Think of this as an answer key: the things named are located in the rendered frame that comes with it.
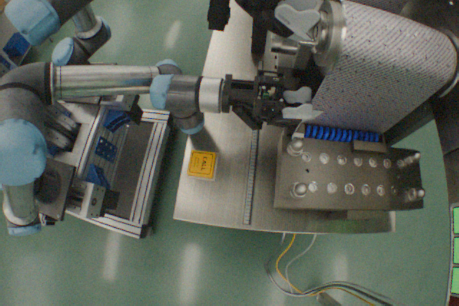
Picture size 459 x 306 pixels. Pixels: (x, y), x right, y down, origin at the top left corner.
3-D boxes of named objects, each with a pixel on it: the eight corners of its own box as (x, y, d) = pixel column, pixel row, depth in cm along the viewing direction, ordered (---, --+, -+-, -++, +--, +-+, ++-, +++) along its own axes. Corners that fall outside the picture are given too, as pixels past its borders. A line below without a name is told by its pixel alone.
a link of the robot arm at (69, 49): (62, 72, 76) (44, 54, 63) (84, 51, 80) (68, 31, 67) (72, 84, 73) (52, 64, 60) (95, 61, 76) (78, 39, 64)
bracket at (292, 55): (265, 103, 67) (280, 25, 39) (285, 105, 67) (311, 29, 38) (264, 117, 65) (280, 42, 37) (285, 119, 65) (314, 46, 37)
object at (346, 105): (299, 122, 51) (325, 76, 34) (380, 132, 49) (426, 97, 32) (299, 125, 51) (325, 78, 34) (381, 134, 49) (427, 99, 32)
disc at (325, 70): (311, 35, 41) (330, -25, 28) (313, 36, 41) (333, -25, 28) (318, 92, 36) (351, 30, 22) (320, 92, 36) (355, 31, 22)
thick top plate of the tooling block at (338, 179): (277, 144, 54) (282, 135, 49) (404, 156, 51) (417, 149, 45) (273, 207, 48) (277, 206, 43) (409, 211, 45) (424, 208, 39)
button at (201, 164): (192, 152, 62) (191, 149, 59) (216, 155, 61) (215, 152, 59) (188, 175, 59) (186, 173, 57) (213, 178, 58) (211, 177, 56)
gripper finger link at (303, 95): (330, 97, 39) (285, 92, 40) (320, 111, 45) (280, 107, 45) (328, 84, 40) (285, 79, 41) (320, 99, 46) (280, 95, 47)
